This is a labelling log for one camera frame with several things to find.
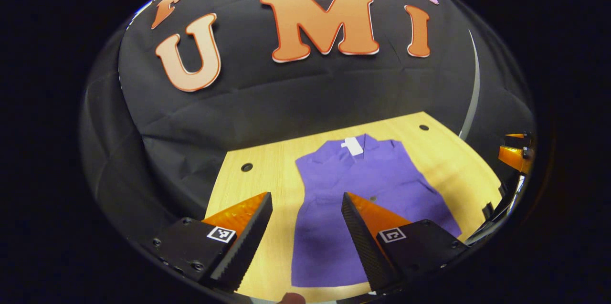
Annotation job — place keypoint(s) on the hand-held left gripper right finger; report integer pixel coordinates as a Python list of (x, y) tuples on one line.
[(365, 246)]

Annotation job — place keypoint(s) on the purple shirt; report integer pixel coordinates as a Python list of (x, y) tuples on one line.
[(334, 227)]

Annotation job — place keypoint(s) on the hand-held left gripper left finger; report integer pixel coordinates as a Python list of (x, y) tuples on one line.
[(248, 244)]

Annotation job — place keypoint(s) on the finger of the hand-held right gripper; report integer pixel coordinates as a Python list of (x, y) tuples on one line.
[(515, 157), (516, 136)]

